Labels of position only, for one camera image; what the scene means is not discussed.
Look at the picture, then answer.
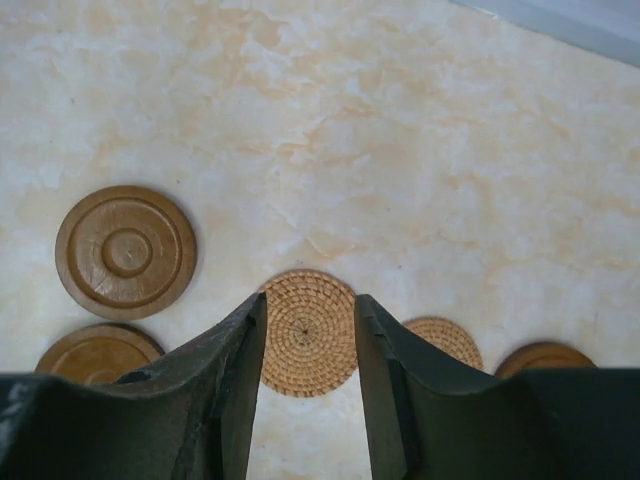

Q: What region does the woven rattan coaster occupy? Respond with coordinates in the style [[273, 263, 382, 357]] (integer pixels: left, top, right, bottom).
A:
[[259, 269, 357, 398], [404, 316, 484, 371]]

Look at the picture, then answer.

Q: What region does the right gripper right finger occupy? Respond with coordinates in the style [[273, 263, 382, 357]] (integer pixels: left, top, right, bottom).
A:
[[354, 294, 639, 479]]

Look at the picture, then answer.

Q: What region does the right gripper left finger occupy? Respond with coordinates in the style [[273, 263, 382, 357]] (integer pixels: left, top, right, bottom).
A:
[[1, 294, 267, 479]]

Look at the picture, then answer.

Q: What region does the dark wooden coaster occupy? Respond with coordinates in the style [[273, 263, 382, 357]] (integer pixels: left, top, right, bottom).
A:
[[55, 185, 198, 321], [34, 323, 164, 385], [494, 341, 595, 378]]

